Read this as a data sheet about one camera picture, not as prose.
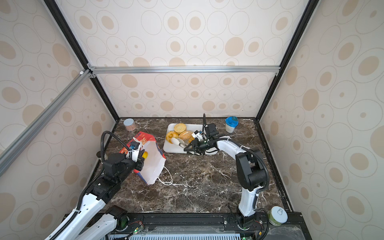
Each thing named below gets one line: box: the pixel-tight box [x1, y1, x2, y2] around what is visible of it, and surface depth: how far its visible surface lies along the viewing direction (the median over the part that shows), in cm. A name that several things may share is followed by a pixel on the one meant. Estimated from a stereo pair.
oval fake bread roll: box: [178, 130, 195, 144], surface depth 105 cm
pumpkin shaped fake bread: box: [166, 131, 179, 144], surface depth 105 cm
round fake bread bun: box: [174, 123, 187, 134], surface depth 110 cm
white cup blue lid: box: [225, 116, 239, 134], surface depth 108 cm
